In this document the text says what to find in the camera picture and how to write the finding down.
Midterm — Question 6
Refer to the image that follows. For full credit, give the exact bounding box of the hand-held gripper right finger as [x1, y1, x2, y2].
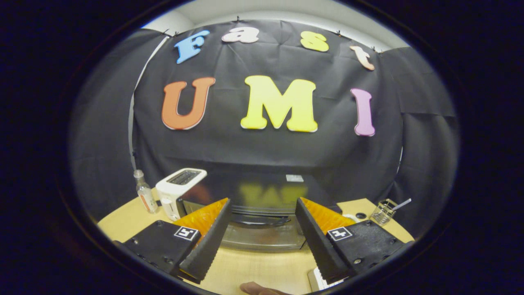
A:
[295, 197, 414, 284]

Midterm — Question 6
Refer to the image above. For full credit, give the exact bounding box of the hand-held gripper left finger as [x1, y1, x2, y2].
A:
[115, 198, 232, 284]

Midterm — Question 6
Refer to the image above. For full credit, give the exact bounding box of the black toaster oven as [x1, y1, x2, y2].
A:
[180, 172, 342, 251]

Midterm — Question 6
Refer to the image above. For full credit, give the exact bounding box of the white slot toaster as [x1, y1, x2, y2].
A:
[156, 168, 208, 222]

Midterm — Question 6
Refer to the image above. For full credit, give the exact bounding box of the small white plastic tray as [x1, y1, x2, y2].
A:
[308, 267, 348, 292]

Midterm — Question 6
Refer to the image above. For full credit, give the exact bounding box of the clear bottle with orange label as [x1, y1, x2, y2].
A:
[133, 170, 159, 214]

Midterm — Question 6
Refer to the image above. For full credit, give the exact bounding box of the wire mesh utensil holder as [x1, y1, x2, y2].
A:
[370, 199, 397, 226]

